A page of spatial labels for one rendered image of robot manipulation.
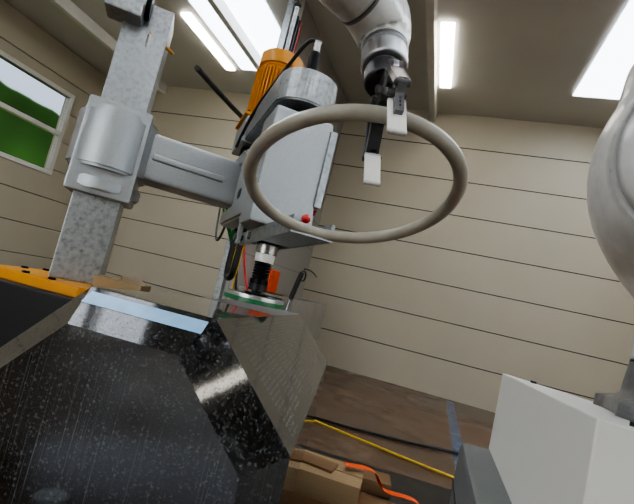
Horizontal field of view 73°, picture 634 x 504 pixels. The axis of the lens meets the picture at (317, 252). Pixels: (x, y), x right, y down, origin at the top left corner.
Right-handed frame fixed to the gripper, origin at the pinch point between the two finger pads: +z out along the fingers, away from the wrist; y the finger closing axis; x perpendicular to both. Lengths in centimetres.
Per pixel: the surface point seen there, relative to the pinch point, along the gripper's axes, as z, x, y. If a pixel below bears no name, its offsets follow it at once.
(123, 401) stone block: 38, 43, 49
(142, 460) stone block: 49, 36, 50
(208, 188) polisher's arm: -67, 48, 121
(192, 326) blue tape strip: 20, 31, 45
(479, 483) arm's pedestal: 47.4, -9.6, -5.3
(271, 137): -7.9, 19.1, 9.4
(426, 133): -7.8, -8.3, 1.1
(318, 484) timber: 54, -20, 156
